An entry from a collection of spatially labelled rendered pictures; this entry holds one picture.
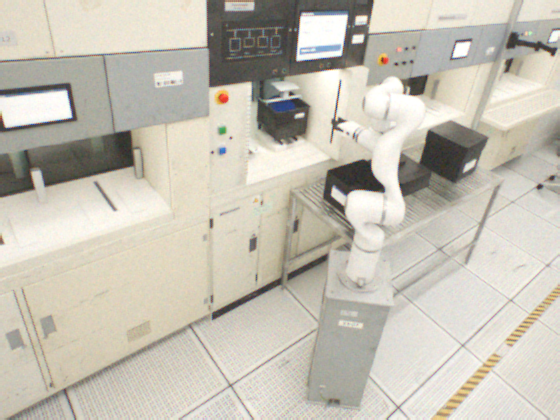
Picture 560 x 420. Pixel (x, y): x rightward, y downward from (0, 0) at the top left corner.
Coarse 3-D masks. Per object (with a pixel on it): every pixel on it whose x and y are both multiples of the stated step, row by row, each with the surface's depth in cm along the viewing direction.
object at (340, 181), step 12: (336, 168) 222; (348, 168) 229; (360, 168) 236; (336, 180) 213; (348, 180) 234; (360, 180) 241; (372, 180) 233; (324, 192) 224; (336, 192) 215; (348, 192) 208; (384, 192) 212; (336, 204) 218
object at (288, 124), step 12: (276, 84) 230; (288, 84) 233; (288, 96) 237; (300, 96) 241; (264, 108) 234; (300, 108) 234; (264, 120) 238; (276, 120) 227; (288, 120) 233; (300, 120) 238; (276, 132) 232; (288, 132) 238; (300, 132) 244
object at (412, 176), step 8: (400, 152) 263; (368, 160) 248; (400, 160) 254; (408, 160) 255; (400, 168) 245; (408, 168) 247; (416, 168) 248; (424, 168) 250; (400, 176) 237; (408, 176) 239; (416, 176) 240; (424, 176) 244; (400, 184) 231; (408, 184) 236; (416, 184) 242; (424, 184) 249; (408, 192) 240
